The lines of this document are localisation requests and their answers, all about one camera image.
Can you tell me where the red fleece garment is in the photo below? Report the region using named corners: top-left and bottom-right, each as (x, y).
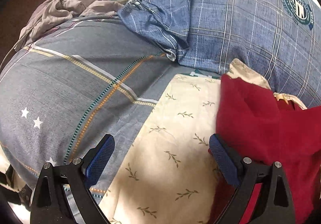
top-left (210, 75), bottom-right (320, 223)

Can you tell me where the grey striped bed sheet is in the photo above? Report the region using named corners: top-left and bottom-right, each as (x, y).
top-left (1, 17), bottom-right (215, 215)

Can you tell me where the cream leaf-print cloth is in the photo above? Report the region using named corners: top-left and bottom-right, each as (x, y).
top-left (98, 58), bottom-right (308, 224)

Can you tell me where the grey crumpled garment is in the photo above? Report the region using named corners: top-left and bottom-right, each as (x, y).
top-left (13, 0), bottom-right (124, 52)

